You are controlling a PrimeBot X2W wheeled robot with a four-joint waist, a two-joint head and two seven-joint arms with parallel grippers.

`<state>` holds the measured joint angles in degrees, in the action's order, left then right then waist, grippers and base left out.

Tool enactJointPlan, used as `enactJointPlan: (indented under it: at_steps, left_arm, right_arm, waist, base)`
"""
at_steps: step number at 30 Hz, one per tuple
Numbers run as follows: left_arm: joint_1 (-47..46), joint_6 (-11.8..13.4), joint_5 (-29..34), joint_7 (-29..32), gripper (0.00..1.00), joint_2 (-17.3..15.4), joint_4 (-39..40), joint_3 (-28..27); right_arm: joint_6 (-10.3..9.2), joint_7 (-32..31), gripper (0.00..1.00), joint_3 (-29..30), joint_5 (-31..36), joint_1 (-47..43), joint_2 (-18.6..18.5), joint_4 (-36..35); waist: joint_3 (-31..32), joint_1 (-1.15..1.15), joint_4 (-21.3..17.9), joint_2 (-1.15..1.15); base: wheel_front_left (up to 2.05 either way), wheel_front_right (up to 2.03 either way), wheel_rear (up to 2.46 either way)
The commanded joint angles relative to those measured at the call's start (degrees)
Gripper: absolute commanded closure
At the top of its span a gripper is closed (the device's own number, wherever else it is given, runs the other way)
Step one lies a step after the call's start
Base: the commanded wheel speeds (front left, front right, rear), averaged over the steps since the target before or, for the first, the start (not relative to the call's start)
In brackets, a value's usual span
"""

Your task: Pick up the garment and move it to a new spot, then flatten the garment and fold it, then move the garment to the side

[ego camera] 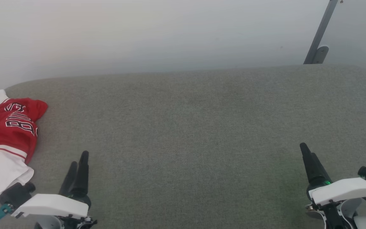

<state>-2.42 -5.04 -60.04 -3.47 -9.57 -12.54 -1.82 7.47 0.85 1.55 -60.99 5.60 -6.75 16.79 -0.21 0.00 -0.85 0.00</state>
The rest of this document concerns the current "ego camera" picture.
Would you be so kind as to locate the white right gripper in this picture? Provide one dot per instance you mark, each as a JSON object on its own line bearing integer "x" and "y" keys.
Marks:
{"x": 345, "y": 190}

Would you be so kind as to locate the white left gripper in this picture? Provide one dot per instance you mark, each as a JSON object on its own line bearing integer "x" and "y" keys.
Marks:
{"x": 52, "y": 205}

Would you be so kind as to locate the red and white basketball jersey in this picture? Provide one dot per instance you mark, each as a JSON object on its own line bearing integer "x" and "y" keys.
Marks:
{"x": 5, "y": 136}

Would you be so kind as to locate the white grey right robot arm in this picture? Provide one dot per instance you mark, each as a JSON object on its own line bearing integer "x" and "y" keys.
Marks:
{"x": 342, "y": 216}

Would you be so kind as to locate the grey fabric sofa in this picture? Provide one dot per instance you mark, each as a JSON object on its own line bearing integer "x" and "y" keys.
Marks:
{"x": 202, "y": 133}

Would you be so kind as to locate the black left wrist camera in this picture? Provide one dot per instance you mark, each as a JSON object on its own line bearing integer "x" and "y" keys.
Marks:
{"x": 16, "y": 193}

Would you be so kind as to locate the grey metal pole with bracket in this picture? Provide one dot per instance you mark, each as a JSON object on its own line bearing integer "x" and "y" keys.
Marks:
{"x": 321, "y": 30}

